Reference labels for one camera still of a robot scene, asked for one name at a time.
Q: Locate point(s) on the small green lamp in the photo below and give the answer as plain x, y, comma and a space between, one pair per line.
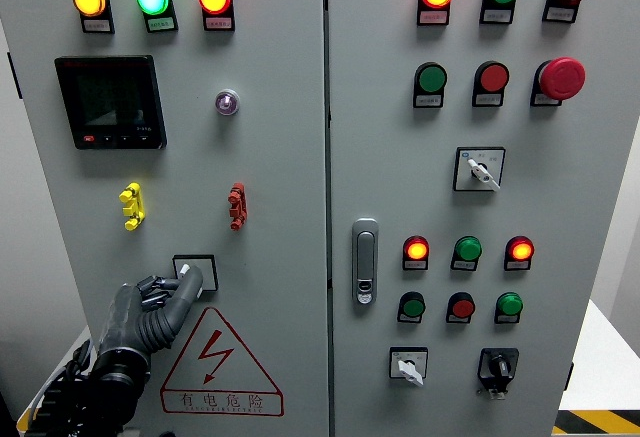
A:
509, 304
468, 249

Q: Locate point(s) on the large red push button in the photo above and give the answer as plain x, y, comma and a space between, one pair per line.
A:
493, 78

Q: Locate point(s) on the black door hinge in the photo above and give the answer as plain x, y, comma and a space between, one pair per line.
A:
570, 377
14, 77

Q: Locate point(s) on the large yellow round lamp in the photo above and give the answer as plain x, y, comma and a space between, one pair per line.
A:
89, 0

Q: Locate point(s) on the large red stop button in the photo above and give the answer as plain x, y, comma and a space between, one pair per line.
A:
562, 78

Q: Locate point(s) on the silver door lock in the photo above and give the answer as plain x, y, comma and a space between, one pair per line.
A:
365, 257

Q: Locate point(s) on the pale grey cabinet door with display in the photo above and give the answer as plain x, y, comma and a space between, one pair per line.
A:
280, 182

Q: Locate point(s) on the red warning triangle sticker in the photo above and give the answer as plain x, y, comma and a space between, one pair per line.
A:
215, 347

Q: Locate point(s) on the black display unit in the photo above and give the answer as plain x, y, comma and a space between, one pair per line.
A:
110, 102

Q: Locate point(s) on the pale grey cabinet door with lock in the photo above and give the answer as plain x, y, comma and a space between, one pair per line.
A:
400, 182

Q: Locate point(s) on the small red push button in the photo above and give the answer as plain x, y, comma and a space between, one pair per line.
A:
463, 308

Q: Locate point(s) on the small red lamp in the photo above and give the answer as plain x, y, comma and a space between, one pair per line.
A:
416, 249
520, 250

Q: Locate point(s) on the small green push button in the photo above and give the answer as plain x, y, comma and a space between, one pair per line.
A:
413, 308

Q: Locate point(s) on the large green push button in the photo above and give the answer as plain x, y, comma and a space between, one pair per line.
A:
432, 78

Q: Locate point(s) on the white round lamp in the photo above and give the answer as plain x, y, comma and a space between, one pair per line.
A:
227, 102

